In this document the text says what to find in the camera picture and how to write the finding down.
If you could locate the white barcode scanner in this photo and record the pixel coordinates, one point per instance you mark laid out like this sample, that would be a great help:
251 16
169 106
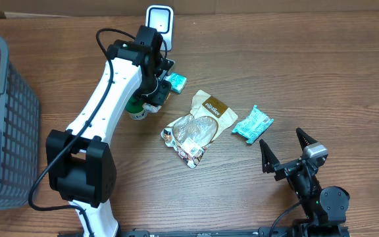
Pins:
161 17

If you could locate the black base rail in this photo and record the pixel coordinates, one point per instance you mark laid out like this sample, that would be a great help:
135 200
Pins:
202 233

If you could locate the small teal box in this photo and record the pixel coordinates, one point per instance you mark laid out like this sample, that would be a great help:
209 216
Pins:
177 81

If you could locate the teal snack packet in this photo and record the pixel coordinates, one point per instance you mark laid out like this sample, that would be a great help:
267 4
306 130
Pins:
255 124

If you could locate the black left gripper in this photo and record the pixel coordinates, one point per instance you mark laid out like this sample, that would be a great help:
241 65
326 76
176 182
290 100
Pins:
158 97

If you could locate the beige brown snack pouch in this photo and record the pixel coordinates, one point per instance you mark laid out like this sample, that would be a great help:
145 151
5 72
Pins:
191 135

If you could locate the green lid jar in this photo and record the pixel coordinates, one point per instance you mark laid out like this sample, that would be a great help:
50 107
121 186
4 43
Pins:
134 108

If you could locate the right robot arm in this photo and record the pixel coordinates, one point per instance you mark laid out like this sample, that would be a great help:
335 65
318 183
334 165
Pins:
324 208

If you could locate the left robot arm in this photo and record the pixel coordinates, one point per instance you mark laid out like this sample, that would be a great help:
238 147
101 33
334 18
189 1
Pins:
80 164

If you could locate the grey plastic mesh basket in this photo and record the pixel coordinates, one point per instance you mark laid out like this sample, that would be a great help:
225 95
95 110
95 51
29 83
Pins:
19 134

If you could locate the small orange box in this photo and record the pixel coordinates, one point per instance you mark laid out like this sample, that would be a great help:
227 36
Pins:
151 108

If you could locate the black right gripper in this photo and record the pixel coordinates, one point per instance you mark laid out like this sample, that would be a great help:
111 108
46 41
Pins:
270 162

